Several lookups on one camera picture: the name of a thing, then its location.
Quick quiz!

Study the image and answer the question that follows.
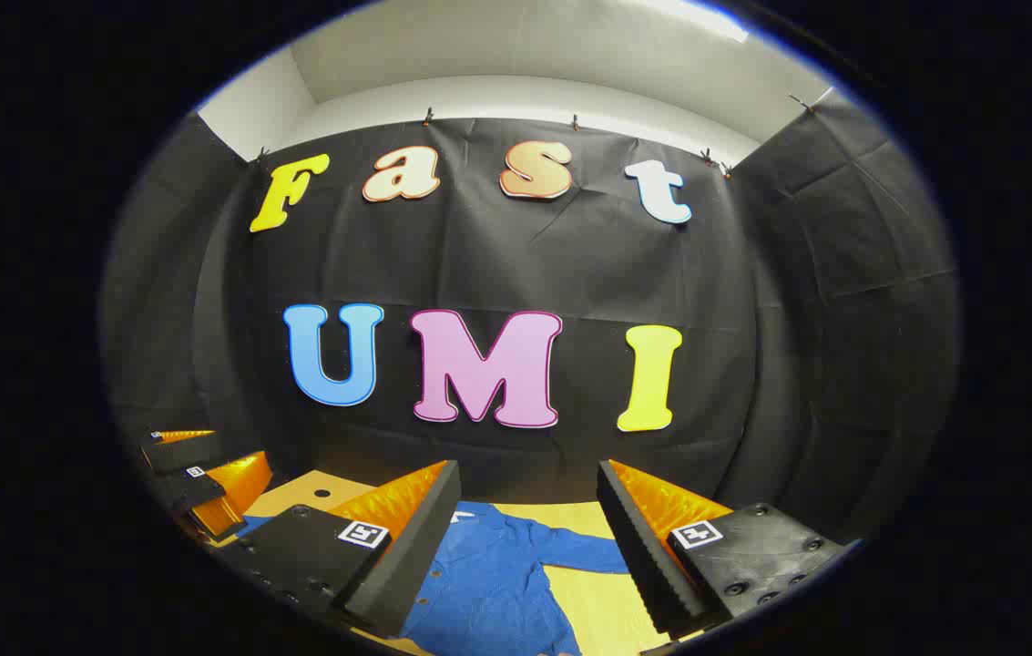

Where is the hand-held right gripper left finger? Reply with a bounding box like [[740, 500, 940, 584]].
[[213, 459, 463, 640]]

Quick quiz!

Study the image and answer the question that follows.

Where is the black backdrop cloth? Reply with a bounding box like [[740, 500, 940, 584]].
[[101, 87, 963, 548]]

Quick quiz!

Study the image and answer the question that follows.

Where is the blue jacket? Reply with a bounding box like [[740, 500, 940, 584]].
[[238, 501, 630, 656]]

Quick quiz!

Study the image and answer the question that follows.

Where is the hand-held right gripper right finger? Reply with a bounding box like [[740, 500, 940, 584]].
[[596, 459, 846, 641]]

